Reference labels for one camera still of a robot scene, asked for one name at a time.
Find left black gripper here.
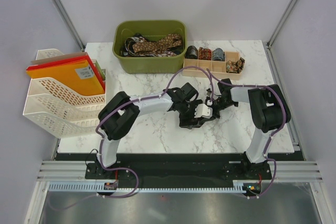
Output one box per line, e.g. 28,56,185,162
178,100,203,130

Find dark paisley tie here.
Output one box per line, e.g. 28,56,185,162
193,115,220,129

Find gold floral tie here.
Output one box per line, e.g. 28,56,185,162
226,57,245,74

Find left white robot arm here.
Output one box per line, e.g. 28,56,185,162
96,83,203,178

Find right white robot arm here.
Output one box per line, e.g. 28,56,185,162
212,78,291,179

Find pile of ties in bin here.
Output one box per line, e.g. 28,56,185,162
120,33,183,57

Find wooden divided tray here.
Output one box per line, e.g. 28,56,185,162
182,51,242,80

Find blue grey rolled tie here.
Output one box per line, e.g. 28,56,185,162
212,48,225,61

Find red rolled tie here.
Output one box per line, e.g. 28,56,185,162
198,47,212,60

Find black rolled tie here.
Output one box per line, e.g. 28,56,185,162
185,45,198,59

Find brown patterned tie in bin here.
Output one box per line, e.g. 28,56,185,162
131,34,183,53

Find green plastic bin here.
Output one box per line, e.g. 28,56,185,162
112,20,187,73

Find orange folder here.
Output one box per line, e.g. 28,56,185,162
26,60,105,96

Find red folder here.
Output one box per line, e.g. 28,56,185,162
26,53,106,82

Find white plastic file rack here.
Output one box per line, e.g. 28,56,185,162
23,49,107,138

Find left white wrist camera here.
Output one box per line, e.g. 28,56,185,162
194,103,213,119

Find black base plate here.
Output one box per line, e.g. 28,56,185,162
55,152,274,188

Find aluminium rail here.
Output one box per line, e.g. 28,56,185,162
37,161,86,182

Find white slotted cable duct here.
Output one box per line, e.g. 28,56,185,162
48,180,247,193

